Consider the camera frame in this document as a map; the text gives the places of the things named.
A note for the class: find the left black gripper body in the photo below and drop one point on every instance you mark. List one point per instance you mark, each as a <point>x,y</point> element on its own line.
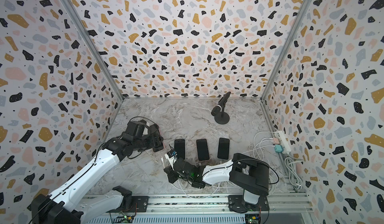
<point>146,142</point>

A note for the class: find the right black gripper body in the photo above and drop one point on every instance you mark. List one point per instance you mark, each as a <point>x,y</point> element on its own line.
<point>174,175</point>

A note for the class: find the black phone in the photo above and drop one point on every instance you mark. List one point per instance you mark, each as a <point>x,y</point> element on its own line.
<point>180,148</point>
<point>158,148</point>
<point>203,150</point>
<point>223,149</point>

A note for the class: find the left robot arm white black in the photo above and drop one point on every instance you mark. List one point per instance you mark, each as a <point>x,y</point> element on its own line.
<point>66,205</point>

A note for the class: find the black microphone on stand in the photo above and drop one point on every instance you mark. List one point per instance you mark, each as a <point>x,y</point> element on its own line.
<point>221,117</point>

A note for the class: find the pink charger plug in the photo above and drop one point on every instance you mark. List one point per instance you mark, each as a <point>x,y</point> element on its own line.
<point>275,141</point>

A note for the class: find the teal charger plug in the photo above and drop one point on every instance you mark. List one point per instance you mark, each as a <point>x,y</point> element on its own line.
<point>278,148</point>

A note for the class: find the white power strip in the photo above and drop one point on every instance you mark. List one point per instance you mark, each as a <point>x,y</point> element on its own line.
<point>284,142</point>

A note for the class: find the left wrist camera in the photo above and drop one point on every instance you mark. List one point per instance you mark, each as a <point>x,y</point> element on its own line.
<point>171,156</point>

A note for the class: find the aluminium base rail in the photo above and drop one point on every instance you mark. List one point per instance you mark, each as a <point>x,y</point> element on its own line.
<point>282,208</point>

